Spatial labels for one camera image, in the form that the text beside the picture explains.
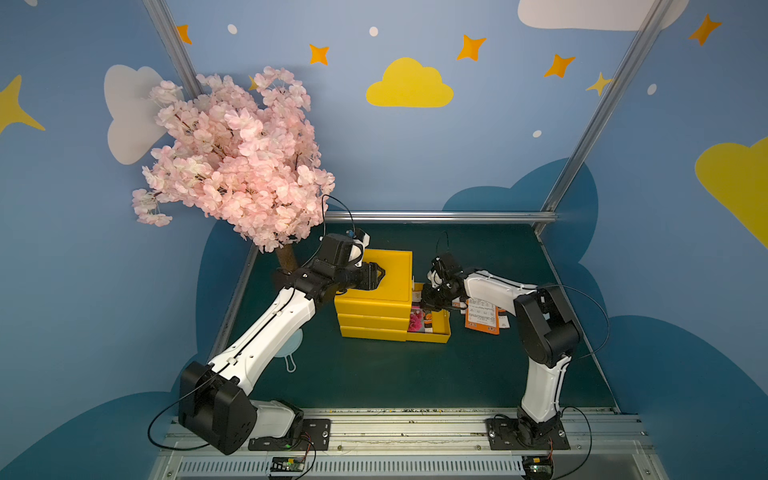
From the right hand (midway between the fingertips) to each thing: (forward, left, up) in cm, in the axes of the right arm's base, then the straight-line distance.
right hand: (422, 302), depth 97 cm
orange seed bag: (-3, -20, -2) cm, 20 cm away
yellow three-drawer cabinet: (-12, +12, +14) cm, 22 cm away
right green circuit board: (-42, -29, -6) cm, 51 cm away
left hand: (-3, +14, +21) cm, 25 cm away
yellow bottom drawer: (-8, -6, -3) cm, 11 cm away
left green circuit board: (-46, +33, -3) cm, 57 cm away
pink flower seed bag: (-6, +2, -1) cm, 6 cm away
